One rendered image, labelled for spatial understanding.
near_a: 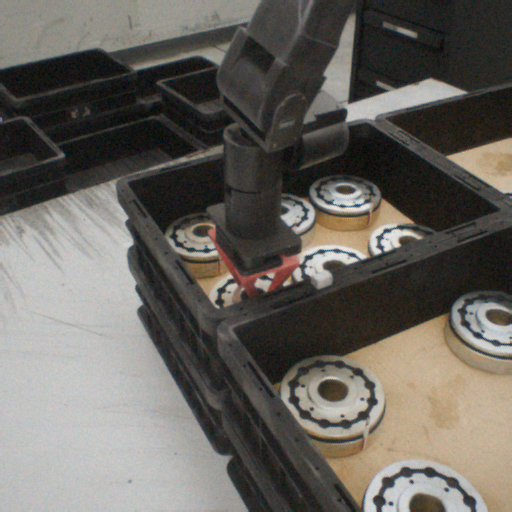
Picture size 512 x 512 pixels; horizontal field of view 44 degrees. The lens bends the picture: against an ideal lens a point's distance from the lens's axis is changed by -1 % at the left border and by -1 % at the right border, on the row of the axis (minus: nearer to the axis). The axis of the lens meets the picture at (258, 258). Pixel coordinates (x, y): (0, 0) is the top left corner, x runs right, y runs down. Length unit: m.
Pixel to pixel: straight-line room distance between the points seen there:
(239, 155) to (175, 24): 3.46
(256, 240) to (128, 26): 3.31
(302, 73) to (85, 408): 0.51
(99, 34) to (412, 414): 3.37
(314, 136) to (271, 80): 0.11
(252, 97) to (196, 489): 0.44
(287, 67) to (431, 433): 0.37
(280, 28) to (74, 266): 0.64
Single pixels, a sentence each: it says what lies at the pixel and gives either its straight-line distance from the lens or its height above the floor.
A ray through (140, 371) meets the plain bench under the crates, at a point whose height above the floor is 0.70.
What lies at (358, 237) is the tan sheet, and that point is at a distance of 0.88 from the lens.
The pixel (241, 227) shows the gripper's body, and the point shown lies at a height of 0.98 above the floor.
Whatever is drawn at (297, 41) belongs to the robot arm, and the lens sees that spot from 0.52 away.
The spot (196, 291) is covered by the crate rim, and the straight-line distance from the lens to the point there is 0.63.
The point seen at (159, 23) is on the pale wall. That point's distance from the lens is 3.98.
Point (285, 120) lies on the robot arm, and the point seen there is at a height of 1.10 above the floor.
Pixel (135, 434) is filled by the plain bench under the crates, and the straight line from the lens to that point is 0.81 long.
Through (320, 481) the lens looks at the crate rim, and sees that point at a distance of 0.48.
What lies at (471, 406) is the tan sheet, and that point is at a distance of 0.69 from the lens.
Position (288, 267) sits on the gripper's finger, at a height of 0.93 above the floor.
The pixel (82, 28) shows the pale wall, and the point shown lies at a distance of 3.78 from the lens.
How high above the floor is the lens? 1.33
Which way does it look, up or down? 37 degrees down
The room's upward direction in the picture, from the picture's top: straight up
